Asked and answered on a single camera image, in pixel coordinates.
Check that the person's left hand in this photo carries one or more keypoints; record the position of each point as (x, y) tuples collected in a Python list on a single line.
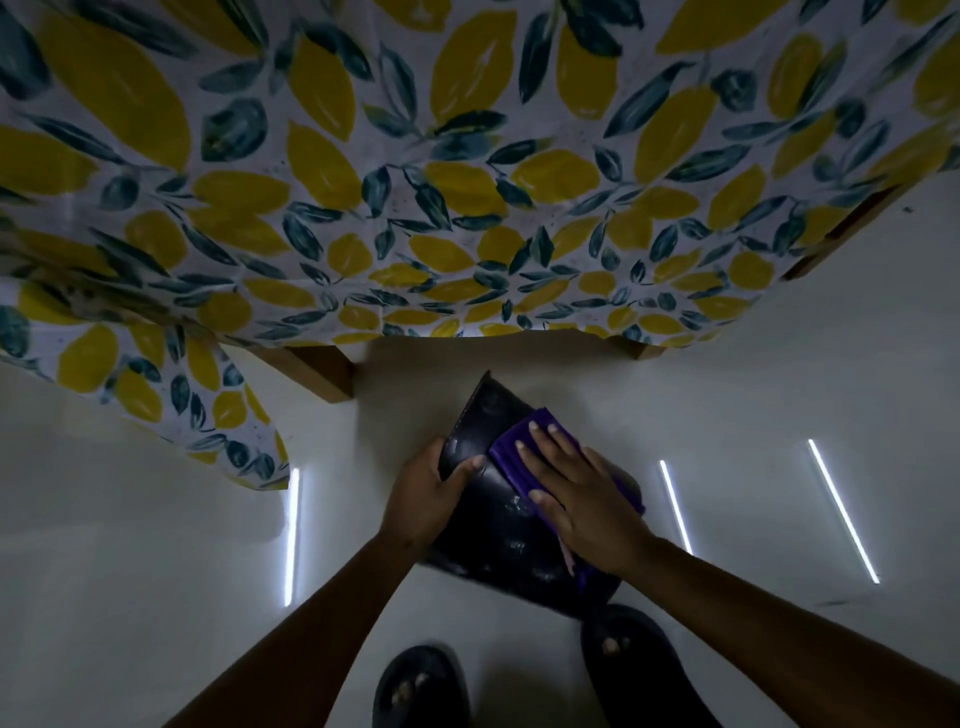
[(420, 502)]

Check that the person's right hand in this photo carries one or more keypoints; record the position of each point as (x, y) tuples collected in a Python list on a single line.
[(592, 510)]

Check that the person's right thumb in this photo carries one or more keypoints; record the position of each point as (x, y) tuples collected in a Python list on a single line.
[(546, 505)]

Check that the person's right little finger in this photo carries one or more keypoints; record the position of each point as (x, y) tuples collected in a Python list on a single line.
[(598, 461)]

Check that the person's left thumb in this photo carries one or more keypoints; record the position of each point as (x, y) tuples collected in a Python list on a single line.
[(463, 474)]

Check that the person's right middle finger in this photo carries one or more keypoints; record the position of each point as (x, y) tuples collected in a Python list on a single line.
[(546, 444)]

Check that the purple cleaning cloth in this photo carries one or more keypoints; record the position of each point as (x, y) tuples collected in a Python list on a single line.
[(514, 450)]

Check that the black leather shoe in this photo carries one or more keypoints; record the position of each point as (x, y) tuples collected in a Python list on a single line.
[(499, 536)]

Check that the person's right forearm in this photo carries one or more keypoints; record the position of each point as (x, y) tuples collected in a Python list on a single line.
[(780, 645)]

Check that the person's left forearm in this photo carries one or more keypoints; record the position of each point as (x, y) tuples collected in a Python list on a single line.
[(300, 645)]

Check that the black right sandal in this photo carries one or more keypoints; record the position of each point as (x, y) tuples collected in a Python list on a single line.
[(645, 675)]

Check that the black sandal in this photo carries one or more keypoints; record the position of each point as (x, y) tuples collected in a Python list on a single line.
[(442, 694), (645, 675)]

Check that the black left sandal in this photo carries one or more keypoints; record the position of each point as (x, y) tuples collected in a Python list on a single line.
[(442, 694)]

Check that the lemon print tablecloth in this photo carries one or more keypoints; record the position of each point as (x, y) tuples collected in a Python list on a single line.
[(420, 172)]

